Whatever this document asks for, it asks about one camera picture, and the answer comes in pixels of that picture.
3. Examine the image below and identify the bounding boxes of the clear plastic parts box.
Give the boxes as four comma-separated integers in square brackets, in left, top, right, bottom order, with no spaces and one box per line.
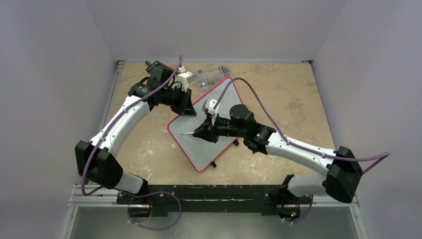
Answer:
[196,65,231,92]

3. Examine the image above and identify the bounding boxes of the red framed whiteboard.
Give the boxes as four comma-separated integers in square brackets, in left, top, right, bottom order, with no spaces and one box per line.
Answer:
[167,78,242,172]

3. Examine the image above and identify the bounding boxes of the black metal clamp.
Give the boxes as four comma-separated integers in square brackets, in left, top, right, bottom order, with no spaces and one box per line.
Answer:
[145,60,174,73]

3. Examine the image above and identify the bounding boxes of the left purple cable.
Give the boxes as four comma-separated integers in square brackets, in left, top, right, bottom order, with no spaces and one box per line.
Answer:
[81,54,184,197]

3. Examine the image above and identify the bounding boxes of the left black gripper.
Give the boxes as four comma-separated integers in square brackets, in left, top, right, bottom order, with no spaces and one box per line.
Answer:
[161,86,195,116]

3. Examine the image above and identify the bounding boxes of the white whiteboard marker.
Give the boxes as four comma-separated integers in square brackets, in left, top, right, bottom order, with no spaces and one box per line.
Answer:
[181,131,195,135]

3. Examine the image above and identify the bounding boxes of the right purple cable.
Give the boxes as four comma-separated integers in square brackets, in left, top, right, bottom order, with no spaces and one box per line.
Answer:
[214,77,391,175]

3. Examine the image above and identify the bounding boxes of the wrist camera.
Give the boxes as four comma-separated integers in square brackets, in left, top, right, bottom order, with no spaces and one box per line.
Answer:
[176,66,197,92]
[202,99,219,125]

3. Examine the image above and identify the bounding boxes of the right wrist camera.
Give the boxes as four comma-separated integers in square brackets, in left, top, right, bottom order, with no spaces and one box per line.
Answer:
[202,99,219,125]

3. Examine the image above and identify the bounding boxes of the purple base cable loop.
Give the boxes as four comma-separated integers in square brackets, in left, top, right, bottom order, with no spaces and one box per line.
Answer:
[127,191,182,231]

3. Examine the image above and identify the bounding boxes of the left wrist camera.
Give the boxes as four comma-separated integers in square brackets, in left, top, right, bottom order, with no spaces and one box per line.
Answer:
[176,66,197,92]

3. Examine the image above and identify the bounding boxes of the aluminium frame rail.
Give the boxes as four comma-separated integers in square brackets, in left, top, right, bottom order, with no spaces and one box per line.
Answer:
[68,60,128,211]

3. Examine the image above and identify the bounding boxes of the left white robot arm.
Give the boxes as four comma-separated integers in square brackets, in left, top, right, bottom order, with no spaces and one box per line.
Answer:
[75,66,197,204]

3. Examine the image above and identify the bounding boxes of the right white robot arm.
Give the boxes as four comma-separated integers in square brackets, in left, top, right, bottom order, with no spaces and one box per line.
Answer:
[192,104,363,203]

